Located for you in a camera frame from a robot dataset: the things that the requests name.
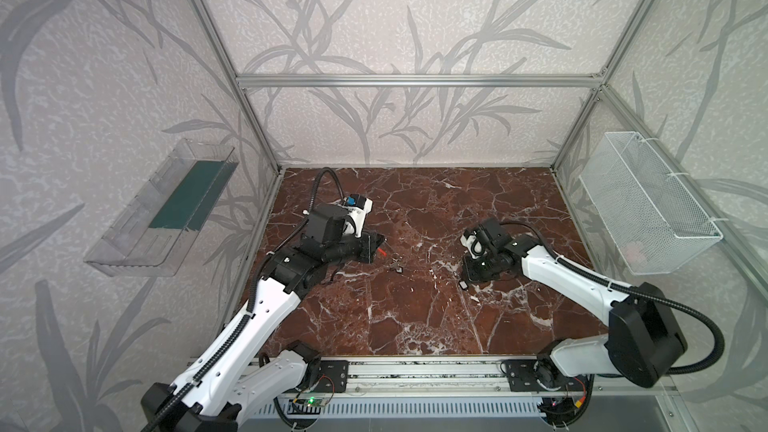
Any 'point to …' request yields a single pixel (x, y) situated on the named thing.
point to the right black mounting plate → (522, 375)
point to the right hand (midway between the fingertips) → (460, 267)
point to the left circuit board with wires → (305, 406)
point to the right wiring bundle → (562, 411)
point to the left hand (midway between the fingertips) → (388, 231)
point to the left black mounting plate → (332, 376)
